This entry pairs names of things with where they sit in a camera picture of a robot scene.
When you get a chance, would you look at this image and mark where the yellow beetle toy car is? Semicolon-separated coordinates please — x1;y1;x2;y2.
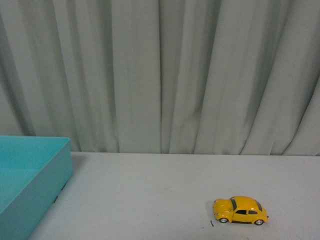
212;196;269;226

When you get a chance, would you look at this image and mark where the grey-white curtain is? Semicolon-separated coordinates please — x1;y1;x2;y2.
0;0;320;156

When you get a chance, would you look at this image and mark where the turquoise plastic bin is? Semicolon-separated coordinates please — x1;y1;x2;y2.
0;135;73;240

